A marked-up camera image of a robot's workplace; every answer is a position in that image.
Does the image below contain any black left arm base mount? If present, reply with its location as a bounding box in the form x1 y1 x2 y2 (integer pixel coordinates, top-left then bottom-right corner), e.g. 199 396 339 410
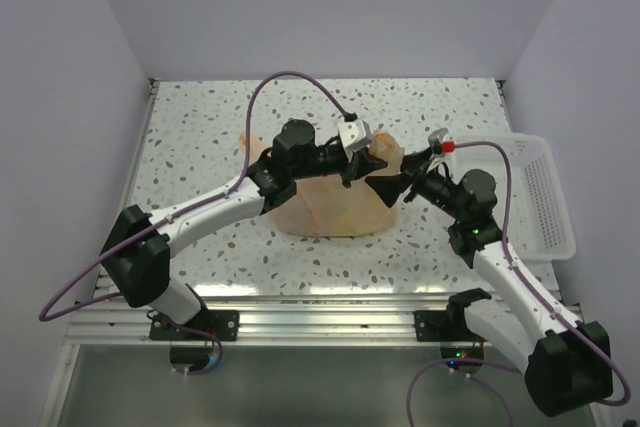
147 302 240 342

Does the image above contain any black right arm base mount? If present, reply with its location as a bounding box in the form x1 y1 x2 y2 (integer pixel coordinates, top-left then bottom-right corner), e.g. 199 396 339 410
413 288 492 342

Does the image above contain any banana print plastic bag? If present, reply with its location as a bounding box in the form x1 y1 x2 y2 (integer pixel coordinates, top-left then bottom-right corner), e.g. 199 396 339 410
241 121 404 237

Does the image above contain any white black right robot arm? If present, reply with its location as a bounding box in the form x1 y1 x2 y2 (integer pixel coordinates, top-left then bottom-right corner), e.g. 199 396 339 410
366 141 614 417

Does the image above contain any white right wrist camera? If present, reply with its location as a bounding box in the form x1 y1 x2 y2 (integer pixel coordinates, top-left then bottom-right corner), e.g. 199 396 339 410
428 128 455 169

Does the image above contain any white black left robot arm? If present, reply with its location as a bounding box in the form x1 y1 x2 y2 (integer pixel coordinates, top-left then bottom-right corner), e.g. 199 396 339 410
101 119 387 340

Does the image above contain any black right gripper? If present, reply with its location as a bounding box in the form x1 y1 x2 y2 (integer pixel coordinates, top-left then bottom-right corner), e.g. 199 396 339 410
366 146 467 221

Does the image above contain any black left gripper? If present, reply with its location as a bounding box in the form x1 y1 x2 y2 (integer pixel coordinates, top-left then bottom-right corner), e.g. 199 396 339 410
292 145 387 188

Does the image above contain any aluminium table frame rail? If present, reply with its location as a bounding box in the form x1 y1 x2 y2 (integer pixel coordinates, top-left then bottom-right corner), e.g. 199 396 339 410
39 77 611 427

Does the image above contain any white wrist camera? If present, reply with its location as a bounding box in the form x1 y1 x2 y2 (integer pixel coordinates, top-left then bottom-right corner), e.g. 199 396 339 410
338 119 373 154
428 128 455 169

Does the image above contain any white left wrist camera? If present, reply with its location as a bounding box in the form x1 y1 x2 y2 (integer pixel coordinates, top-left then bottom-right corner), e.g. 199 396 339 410
338 119 373 154

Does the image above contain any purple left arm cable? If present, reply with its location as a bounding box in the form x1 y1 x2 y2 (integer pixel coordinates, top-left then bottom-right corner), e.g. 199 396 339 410
38 70 359 376

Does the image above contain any white perforated plastic basket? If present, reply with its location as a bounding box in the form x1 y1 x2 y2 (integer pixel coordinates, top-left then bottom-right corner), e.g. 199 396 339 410
451 133 576 262

